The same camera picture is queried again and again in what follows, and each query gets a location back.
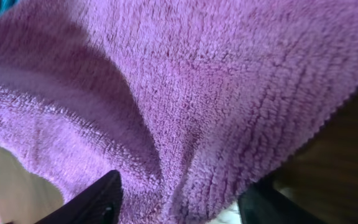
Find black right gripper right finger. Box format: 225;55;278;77
237;179;325;224

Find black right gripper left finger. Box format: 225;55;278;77
37;170;123;224

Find folded blue cloth in stack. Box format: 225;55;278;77
0;0;19;17

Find purple microfiber cloth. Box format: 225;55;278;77
0;0;358;223

